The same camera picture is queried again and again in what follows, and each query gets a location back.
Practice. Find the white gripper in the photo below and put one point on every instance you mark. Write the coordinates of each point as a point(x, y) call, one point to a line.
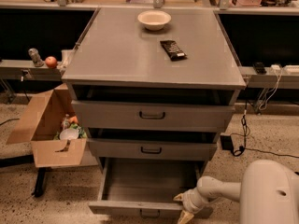
point(189, 202)

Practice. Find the grey bottom drawer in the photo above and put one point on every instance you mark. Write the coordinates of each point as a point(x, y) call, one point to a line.
point(145, 188)

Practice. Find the grey drawer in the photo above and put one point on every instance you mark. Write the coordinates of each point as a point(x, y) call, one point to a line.
point(145, 188)
point(152, 150)
point(149, 116)

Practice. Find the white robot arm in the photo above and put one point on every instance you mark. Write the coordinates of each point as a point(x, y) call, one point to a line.
point(267, 194)

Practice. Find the grey middle drawer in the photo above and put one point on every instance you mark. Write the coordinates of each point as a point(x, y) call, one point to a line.
point(152, 150)

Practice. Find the grey drawer cabinet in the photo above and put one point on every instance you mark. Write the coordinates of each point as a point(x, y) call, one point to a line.
point(120, 61)

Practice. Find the grey top drawer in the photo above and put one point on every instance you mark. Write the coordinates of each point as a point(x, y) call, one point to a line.
point(149, 116)

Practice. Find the black power adapter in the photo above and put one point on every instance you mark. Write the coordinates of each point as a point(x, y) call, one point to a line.
point(227, 143)

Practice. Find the white bowl in box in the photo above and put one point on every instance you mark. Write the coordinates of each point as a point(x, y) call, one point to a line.
point(69, 134)

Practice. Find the black snack bar wrapper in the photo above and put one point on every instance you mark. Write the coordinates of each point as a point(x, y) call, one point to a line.
point(173, 51)

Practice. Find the black remote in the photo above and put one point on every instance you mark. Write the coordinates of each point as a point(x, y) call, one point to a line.
point(259, 68)

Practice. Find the cardboard box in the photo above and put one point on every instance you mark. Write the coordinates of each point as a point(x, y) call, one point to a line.
point(40, 122)

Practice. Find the black floor stand leg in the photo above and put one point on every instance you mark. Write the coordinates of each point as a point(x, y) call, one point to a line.
point(39, 186)

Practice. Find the white power strip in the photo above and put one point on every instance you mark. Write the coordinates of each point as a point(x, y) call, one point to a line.
point(292, 69)

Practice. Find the red apple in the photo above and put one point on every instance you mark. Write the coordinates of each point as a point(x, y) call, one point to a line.
point(51, 62)

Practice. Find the grey small figurine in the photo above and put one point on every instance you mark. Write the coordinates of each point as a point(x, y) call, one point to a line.
point(36, 59)

